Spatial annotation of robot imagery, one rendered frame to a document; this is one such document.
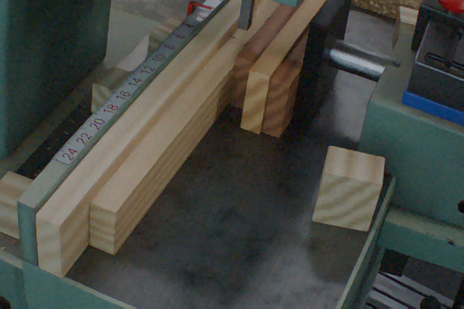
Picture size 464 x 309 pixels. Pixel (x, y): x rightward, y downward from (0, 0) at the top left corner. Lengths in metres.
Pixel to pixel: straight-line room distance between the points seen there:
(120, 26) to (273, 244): 0.49
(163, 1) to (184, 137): 2.17
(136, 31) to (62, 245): 0.52
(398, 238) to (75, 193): 0.28
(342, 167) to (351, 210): 0.03
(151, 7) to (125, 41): 1.77
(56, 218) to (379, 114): 0.27
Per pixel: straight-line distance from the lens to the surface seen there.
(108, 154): 0.61
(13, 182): 0.76
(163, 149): 0.64
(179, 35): 0.74
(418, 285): 1.63
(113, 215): 0.58
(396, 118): 0.69
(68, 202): 0.57
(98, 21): 0.93
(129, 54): 1.01
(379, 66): 0.74
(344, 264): 0.63
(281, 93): 0.71
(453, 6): 0.74
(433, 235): 0.73
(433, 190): 0.72
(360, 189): 0.64
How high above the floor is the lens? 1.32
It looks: 36 degrees down
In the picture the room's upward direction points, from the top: 9 degrees clockwise
